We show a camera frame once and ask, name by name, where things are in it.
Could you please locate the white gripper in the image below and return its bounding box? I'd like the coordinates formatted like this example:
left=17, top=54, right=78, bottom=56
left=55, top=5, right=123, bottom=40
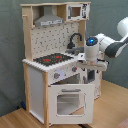
left=77, top=53, right=108, bottom=71

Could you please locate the white oven door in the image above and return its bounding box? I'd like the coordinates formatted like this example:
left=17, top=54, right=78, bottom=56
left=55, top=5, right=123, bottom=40
left=49, top=84, right=95, bottom=124

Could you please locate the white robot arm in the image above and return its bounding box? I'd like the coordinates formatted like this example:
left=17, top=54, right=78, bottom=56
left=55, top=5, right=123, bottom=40
left=77, top=17, right=128, bottom=71

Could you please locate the wooden toy kitchen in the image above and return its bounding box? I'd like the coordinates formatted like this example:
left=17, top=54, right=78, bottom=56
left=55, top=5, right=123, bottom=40
left=19, top=1, right=107, bottom=127

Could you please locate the right red stove knob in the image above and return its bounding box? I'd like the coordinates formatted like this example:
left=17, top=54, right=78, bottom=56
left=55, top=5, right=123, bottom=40
left=71, top=65, right=78, bottom=73

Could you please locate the red stove knob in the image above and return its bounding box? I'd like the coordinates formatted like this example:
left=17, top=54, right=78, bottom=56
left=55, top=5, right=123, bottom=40
left=71, top=65, right=78, bottom=73
left=54, top=73, right=60, bottom=79

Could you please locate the metal toy sink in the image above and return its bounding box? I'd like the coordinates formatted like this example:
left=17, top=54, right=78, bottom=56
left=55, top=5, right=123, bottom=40
left=65, top=47, right=84, bottom=56

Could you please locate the white cupboard door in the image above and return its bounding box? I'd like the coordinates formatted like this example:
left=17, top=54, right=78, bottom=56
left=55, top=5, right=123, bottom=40
left=80, top=68, right=102, bottom=99

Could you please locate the black toy faucet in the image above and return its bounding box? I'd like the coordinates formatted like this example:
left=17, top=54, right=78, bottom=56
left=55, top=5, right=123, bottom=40
left=67, top=33, right=82, bottom=49

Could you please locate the left red stove knob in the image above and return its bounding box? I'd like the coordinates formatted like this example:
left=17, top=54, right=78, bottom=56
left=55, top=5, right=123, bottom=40
left=54, top=73, right=60, bottom=79

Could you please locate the black toy stovetop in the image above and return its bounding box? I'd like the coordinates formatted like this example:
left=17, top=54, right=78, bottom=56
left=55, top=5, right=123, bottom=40
left=34, top=53, right=71, bottom=67

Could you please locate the toy microwave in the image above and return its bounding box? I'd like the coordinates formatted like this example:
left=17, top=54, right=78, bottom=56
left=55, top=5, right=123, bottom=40
left=67, top=4, right=90, bottom=20

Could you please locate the grey range hood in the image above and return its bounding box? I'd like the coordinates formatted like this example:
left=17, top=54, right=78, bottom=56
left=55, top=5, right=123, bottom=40
left=35, top=6, right=64, bottom=27

